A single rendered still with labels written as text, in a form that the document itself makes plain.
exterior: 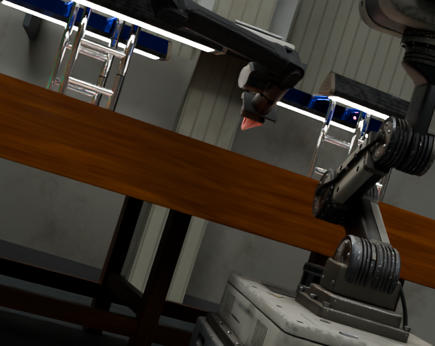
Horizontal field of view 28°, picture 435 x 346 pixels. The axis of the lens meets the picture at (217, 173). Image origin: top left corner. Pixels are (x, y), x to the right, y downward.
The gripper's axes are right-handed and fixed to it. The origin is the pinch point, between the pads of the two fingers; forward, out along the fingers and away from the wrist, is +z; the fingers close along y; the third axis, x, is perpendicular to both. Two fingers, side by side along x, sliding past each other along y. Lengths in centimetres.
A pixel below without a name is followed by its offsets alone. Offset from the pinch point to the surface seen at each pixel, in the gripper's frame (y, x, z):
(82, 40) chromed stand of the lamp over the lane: 43, -31, 19
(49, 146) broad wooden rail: 51, 25, 3
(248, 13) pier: -64, -187, 104
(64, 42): 43, -46, 37
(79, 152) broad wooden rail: 44, 24, 3
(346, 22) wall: -127, -211, 101
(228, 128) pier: -73, -140, 141
